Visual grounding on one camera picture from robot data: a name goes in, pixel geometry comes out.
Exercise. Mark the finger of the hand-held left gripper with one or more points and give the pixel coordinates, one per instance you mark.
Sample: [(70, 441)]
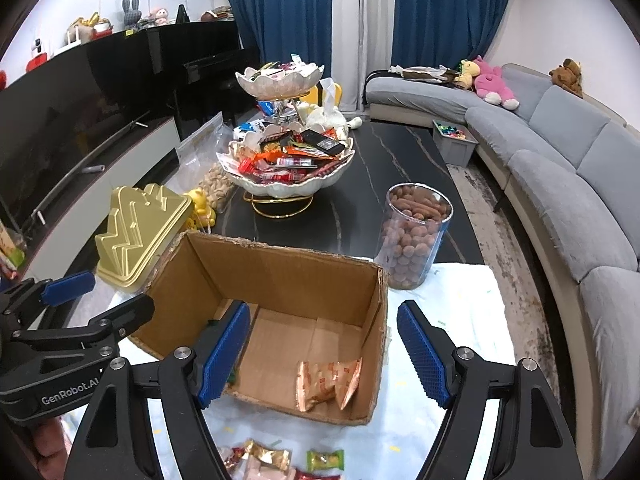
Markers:
[(125, 316), (70, 287)]

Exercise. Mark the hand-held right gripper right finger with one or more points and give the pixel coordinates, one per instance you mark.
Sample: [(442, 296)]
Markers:
[(425, 360)]

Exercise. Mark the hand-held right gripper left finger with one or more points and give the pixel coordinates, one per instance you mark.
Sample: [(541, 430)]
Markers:
[(225, 355)]

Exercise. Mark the brown cardboard box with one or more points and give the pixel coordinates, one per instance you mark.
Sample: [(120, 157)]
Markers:
[(280, 350)]

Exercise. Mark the copper snack packet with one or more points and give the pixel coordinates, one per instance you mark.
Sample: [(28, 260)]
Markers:
[(315, 382), (350, 377)]

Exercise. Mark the gold snack packet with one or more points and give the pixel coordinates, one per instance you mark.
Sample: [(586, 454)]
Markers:
[(267, 455)]

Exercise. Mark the pink snack packet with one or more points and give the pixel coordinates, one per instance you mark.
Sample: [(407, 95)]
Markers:
[(260, 474)]

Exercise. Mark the green snack packet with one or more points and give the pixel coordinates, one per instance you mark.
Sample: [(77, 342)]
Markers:
[(325, 460)]

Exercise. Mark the red snack packet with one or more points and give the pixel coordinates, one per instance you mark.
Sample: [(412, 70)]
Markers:
[(307, 475)]

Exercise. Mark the pile of assorted snacks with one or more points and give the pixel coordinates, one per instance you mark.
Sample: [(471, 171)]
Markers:
[(290, 160), (280, 69)]

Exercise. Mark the person's left hand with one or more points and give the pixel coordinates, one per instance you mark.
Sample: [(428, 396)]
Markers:
[(47, 447)]

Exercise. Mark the green beige snack bag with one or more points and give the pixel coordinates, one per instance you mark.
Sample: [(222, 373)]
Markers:
[(11, 250)]

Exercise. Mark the gold lid candy container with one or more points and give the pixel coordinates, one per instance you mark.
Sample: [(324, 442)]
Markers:
[(145, 230)]

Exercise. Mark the clear jar of brown nuts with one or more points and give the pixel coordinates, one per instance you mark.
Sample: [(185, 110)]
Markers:
[(410, 250)]

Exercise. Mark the grey remote control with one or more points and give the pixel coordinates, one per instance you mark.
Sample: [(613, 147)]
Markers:
[(92, 168)]

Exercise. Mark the mottled grey rug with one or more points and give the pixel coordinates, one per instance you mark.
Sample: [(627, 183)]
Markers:
[(500, 260)]

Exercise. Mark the yellow duck toy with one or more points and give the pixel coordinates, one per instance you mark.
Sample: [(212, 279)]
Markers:
[(200, 205)]

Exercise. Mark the grey television cabinet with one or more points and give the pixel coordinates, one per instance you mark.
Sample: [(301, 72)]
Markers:
[(125, 155)]

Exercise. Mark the clear bag of nuts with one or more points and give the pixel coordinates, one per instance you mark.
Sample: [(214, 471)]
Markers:
[(217, 185)]

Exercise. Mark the tiered white shell snack stand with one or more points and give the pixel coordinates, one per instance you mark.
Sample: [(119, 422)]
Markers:
[(280, 187)]

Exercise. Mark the black curved television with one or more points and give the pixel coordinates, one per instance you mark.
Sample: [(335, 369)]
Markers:
[(60, 110)]

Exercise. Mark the clear zip bag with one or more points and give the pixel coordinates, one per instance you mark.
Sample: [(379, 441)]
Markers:
[(200, 145)]

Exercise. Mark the grey storage bin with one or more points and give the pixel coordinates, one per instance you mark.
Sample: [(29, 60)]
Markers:
[(455, 152)]

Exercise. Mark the grey curved sofa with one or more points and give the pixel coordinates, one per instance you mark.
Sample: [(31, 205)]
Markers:
[(550, 170)]

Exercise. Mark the white red toy figure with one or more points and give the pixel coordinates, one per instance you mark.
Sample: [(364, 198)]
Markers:
[(37, 57)]

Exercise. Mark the gold toy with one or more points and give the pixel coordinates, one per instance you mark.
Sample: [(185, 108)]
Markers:
[(90, 27)]

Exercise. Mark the black piano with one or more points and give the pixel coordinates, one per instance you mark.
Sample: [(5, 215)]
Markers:
[(200, 50)]

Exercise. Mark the grey bunny plush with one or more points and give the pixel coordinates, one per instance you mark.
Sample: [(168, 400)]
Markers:
[(130, 15)]

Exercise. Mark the yellow plastic chair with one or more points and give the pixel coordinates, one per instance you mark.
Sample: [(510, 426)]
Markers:
[(325, 92)]

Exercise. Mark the pink plush toy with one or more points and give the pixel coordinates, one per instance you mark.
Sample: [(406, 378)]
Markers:
[(492, 85)]

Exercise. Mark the brown white cloth pile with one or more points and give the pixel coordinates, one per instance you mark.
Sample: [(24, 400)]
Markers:
[(420, 74)]

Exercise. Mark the pink doll plush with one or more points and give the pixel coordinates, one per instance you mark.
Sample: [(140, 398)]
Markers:
[(161, 16)]

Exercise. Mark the yellow plush toy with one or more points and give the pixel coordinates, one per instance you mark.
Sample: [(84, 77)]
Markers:
[(465, 72)]

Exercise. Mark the black metronome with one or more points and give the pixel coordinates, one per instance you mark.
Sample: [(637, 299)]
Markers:
[(182, 14)]

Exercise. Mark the brown plush toy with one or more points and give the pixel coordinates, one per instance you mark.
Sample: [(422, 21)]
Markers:
[(567, 75)]

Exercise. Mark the white sheer curtain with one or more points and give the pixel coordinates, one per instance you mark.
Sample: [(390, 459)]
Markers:
[(362, 25)]

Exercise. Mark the blue curtain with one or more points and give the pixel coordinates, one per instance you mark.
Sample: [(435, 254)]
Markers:
[(450, 10), (280, 10)]

